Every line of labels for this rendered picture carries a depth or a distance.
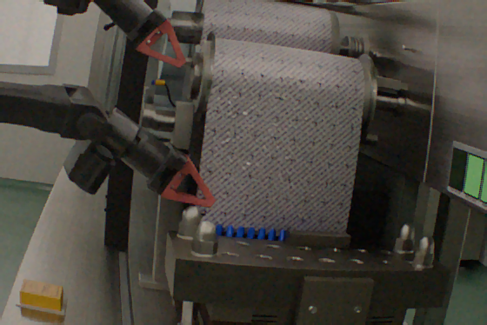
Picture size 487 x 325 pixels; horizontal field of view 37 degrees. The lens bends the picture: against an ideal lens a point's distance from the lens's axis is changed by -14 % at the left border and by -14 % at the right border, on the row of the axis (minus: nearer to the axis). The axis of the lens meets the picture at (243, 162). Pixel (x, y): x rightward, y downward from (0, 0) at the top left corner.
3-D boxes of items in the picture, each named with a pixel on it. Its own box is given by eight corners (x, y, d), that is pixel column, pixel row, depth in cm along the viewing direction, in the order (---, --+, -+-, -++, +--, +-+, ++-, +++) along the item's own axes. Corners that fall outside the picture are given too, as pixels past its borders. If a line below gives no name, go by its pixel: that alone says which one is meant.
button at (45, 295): (23, 291, 113) (23, 277, 112) (63, 299, 114) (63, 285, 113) (19, 305, 106) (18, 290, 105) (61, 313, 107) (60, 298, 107)
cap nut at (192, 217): (176, 232, 116) (178, 202, 116) (201, 235, 117) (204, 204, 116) (177, 238, 113) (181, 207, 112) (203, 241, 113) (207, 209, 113)
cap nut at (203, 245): (189, 249, 107) (191, 216, 107) (216, 252, 108) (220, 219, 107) (190, 256, 104) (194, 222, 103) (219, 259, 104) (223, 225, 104)
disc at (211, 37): (193, 116, 133) (206, 29, 131) (196, 117, 133) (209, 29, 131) (201, 131, 119) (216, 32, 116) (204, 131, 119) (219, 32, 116)
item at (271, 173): (192, 235, 122) (206, 110, 120) (342, 246, 126) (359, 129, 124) (192, 235, 122) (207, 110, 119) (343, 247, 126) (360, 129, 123)
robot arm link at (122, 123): (108, 108, 114) (112, 100, 120) (83, 145, 115) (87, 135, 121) (144, 135, 115) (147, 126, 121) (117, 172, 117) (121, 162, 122)
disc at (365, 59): (343, 135, 137) (352, 50, 135) (345, 135, 138) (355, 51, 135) (366, 150, 123) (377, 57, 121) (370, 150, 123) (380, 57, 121)
